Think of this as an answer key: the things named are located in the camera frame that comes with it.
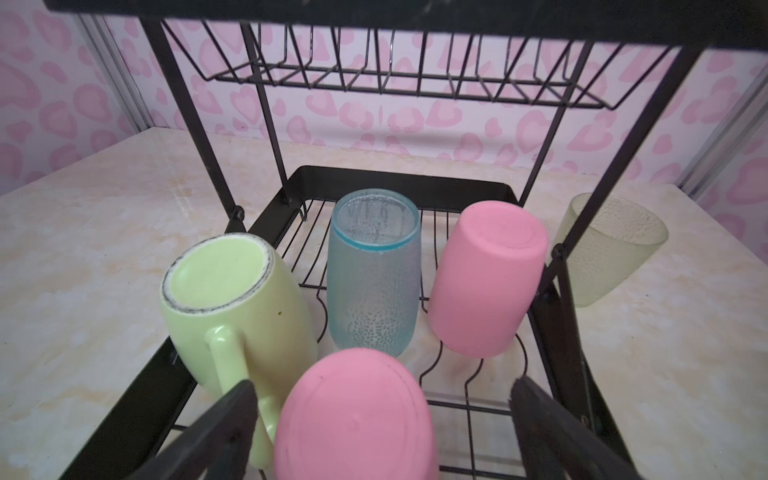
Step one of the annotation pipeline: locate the magenta pink plastic cup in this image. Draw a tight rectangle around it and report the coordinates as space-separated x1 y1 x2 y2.
274 348 439 479

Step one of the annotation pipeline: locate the light green ceramic mug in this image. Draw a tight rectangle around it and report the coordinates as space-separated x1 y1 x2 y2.
160 233 318 470

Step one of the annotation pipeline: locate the aluminium corner frame post left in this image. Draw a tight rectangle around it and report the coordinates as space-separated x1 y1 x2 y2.
73 14 154 133

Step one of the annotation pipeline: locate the aluminium corner frame post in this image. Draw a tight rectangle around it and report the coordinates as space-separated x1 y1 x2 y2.
73 14 154 133
676 65 767 200

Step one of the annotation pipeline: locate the frosted teal textured cup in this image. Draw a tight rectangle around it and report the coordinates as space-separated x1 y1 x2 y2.
327 188 421 357

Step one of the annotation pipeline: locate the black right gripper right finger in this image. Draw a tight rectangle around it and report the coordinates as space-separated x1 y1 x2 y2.
509 376 640 479

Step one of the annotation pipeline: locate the aluminium corner frame post right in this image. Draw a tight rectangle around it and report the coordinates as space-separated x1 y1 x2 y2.
676 65 767 200

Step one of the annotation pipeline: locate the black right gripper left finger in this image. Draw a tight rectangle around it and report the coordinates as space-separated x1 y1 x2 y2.
129 380 258 479

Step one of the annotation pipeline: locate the black wire dish rack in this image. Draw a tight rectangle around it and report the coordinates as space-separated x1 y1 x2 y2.
44 1 767 479

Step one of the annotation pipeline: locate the frosted pale green textured cup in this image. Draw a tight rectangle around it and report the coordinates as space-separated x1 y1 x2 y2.
567 195 669 308

